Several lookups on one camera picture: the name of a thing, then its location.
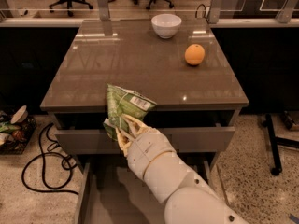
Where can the green snack bag in basket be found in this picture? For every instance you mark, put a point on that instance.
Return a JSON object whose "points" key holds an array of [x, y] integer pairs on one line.
{"points": [[7, 127]]}

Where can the black stand leg with caster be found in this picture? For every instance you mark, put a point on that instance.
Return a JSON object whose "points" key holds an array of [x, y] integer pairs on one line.
{"points": [[274, 142]]}

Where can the white ceramic bowl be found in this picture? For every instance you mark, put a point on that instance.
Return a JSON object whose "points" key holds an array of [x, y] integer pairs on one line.
{"points": [[166, 25]]}

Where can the green jalapeno chip bag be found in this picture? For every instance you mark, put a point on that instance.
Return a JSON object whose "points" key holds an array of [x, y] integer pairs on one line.
{"points": [[122, 101]]}

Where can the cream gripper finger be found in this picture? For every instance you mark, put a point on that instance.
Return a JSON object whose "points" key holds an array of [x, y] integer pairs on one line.
{"points": [[124, 140], [135, 127]]}

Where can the black wire basket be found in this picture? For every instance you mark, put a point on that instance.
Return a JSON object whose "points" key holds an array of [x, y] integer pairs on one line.
{"points": [[16, 142]]}

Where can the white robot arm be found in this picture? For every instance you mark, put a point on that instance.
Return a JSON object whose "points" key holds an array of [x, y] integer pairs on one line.
{"points": [[186, 196]]}

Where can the metal post far right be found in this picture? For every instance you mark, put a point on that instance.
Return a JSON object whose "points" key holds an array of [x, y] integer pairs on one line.
{"points": [[285, 14]]}

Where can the metal post left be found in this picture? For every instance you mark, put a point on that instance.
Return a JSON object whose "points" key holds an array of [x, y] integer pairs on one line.
{"points": [[103, 10]]}

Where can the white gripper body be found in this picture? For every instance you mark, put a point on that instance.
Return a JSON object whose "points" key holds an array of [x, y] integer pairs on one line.
{"points": [[149, 151]]}

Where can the white bowl in basket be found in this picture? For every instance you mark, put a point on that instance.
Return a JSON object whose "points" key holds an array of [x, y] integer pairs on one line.
{"points": [[20, 115]]}

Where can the grey cabinet with counter top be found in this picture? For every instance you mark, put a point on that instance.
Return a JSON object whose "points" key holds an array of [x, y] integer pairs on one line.
{"points": [[129, 54]]}

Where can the orange fruit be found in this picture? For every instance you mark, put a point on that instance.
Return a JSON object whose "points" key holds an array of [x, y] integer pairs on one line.
{"points": [[194, 54]]}

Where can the grey drawer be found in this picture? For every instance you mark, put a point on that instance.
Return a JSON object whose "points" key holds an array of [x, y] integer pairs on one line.
{"points": [[187, 131], [111, 194]]}

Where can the metal post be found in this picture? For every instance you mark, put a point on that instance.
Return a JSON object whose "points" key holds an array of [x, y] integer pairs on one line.
{"points": [[285, 14], [103, 10], [214, 11]]}

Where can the grey middle drawer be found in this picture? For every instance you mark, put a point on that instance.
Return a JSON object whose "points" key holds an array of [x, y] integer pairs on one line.
{"points": [[111, 194]]}

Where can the grey upper drawer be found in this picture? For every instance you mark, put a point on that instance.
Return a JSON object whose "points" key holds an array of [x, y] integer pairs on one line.
{"points": [[187, 131]]}

